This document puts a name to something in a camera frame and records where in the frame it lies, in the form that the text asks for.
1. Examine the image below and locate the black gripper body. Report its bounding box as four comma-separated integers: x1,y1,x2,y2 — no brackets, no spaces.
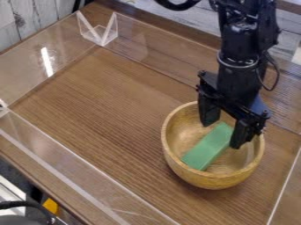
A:
196,52,270,136

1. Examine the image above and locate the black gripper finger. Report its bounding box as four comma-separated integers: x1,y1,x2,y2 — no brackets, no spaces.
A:
228,119,255,149
197,94,220,127

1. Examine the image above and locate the green rectangular block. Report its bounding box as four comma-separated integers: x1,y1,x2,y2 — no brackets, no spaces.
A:
180,122,232,171

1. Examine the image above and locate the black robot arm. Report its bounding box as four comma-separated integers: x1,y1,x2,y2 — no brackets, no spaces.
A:
196,0,280,149

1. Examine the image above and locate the brown wooden bowl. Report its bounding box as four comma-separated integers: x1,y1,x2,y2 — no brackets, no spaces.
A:
160,101,264,190

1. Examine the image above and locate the yellow label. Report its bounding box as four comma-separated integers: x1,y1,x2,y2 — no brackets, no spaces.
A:
42,198,58,214

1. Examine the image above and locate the clear acrylic enclosure wall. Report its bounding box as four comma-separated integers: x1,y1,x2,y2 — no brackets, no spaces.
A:
0,5,301,225

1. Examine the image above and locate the clear acrylic corner bracket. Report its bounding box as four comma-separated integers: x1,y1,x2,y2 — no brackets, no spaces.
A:
74,11,118,47

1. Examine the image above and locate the black cable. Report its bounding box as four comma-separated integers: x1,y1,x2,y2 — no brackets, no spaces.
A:
0,200,56,225

